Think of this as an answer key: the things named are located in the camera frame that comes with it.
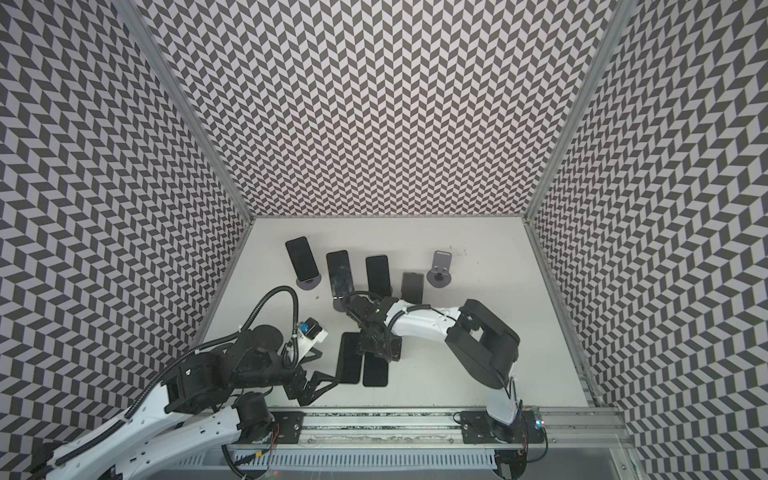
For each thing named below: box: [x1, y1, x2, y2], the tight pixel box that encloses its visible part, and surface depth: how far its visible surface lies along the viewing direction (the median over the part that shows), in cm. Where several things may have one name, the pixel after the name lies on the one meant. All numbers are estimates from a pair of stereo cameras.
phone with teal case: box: [363, 352, 389, 387], surface depth 82 cm
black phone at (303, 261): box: [285, 236, 319, 281], surface depth 96 cm
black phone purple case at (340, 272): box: [326, 250, 354, 298], surface depth 92 cm
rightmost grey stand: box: [426, 250, 452, 289], surface depth 99 cm
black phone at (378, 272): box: [366, 255, 391, 297], surface depth 93 cm
